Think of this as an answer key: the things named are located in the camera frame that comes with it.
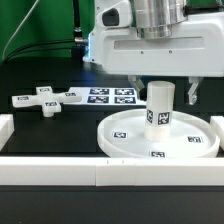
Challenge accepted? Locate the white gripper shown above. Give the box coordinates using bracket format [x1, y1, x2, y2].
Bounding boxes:
[90, 20, 224, 105]

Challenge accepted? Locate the white round table top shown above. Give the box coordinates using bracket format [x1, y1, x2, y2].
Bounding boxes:
[97, 109, 220, 158]

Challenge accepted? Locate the white cross-shaped table base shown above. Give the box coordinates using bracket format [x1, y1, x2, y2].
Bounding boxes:
[12, 86, 82, 117]

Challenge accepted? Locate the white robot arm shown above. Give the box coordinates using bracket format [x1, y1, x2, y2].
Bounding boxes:
[83, 0, 224, 104]

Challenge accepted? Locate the white marker sheet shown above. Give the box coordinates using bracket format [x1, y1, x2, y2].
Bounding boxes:
[69, 87, 146, 106]

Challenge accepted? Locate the white left fence block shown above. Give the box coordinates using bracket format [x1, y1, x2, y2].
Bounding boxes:
[0, 114, 14, 151]

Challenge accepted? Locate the white front fence bar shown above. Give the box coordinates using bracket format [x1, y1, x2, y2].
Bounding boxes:
[0, 157, 224, 186]

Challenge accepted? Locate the black vertical cable connector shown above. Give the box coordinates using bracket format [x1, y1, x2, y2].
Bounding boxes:
[72, 0, 88, 46]

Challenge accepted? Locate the black cable bundle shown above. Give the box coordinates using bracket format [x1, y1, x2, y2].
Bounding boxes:
[0, 39, 88, 64]

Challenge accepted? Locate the grey thin cable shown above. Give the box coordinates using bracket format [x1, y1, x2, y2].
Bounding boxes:
[1, 0, 41, 61]

